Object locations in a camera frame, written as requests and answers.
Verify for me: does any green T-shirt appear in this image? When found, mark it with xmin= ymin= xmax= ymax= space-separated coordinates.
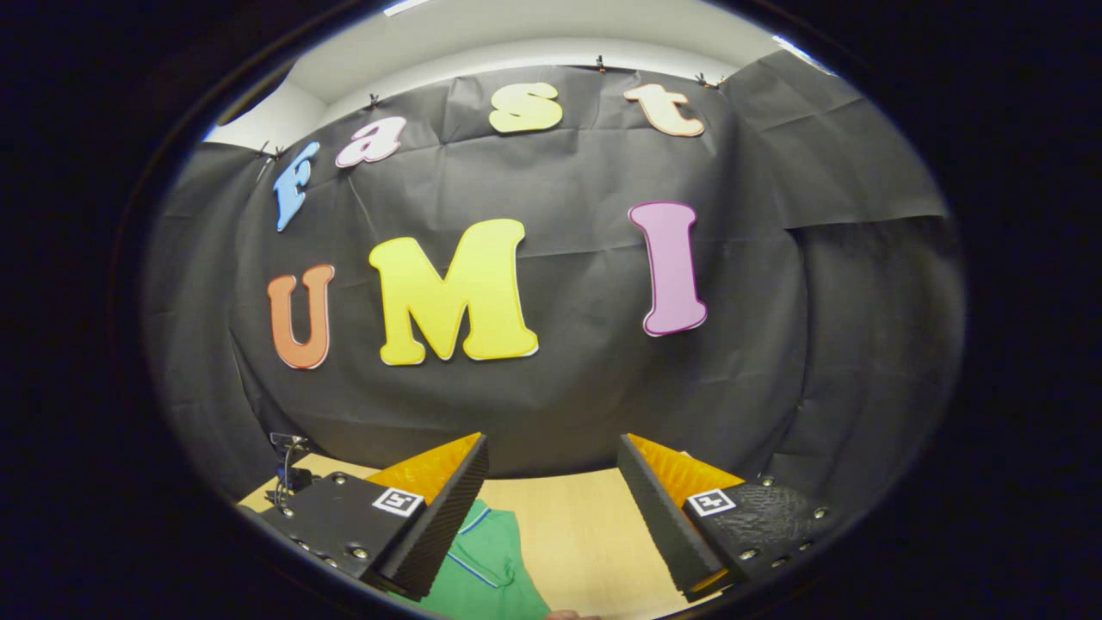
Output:
xmin=392 ymin=499 xmax=552 ymax=620

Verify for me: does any small camera on stand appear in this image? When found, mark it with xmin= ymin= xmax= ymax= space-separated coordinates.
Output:
xmin=265 ymin=432 xmax=315 ymax=505

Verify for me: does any black backdrop cloth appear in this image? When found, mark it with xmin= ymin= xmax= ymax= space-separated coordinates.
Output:
xmin=142 ymin=52 xmax=965 ymax=518

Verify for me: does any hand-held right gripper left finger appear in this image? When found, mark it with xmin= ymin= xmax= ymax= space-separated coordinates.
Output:
xmin=258 ymin=432 xmax=490 ymax=602

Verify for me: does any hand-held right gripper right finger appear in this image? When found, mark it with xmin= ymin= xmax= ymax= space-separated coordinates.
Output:
xmin=617 ymin=433 xmax=836 ymax=604

